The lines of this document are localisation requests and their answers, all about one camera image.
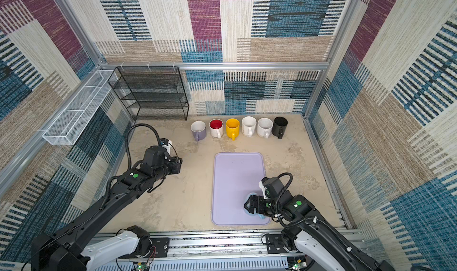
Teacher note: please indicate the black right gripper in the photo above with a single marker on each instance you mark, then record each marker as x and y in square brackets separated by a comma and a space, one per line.
[252, 200]

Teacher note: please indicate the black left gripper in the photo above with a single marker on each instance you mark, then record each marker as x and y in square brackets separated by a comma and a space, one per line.
[175, 164]

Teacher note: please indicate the purple mug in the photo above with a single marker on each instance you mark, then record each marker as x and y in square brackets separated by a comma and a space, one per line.
[199, 131]

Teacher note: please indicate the white mug dark rim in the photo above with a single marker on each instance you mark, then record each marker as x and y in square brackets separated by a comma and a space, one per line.
[216, 128]

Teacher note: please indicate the yellow mug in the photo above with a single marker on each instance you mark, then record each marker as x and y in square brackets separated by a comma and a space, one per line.
[232, 128]

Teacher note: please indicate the white speckled mug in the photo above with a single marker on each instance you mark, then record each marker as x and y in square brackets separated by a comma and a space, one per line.
[264, 127]

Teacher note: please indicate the white tall mug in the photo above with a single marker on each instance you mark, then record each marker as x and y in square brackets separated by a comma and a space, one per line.
[249, 125]

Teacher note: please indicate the black mug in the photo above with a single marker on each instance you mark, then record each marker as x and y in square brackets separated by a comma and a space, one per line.
[279, 127]

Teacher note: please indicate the light blue mug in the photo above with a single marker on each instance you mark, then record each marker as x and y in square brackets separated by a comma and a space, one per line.
[260, 216]

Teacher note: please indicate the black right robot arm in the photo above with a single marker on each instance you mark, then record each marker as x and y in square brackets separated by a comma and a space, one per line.
[305, 230]

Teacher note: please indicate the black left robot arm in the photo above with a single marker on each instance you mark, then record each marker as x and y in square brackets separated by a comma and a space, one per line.
[68, 249]

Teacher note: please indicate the lavender plastic tray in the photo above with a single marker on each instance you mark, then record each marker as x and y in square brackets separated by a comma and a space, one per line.
[236, 175]

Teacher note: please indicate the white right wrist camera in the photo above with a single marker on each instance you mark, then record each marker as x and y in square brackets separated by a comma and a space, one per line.
[262, 187]

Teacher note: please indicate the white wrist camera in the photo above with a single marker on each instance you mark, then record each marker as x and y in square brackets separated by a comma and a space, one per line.
[262, 187]
[166, 144]

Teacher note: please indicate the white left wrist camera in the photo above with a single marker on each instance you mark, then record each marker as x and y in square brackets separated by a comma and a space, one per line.
[166, 144]

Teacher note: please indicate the black wire shelf rack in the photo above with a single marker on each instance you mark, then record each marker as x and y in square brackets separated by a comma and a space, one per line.
[151, 93]

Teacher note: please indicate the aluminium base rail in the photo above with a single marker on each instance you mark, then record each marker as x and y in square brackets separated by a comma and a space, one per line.
[227, 244]

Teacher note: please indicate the white wire mesh basket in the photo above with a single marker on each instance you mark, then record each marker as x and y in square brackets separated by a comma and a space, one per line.
[73, 120]

